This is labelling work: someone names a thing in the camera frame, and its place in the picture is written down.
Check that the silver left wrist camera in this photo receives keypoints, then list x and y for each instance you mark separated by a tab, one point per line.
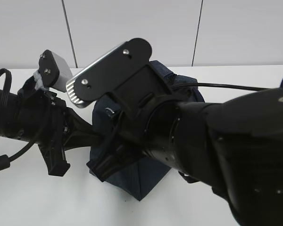
53	72

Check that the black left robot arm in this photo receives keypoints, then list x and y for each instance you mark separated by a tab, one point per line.
8	125

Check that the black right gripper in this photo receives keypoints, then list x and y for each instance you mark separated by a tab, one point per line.
123	145

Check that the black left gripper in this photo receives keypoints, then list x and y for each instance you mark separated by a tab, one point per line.
40	116

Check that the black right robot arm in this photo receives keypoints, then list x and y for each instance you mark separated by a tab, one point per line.
235	147

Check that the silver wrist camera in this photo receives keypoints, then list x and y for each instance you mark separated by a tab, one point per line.
53	72
108	72

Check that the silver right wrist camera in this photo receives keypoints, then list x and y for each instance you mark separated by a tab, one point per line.
108	72

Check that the dark blue lunch bag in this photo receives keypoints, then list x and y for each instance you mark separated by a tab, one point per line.
139	178

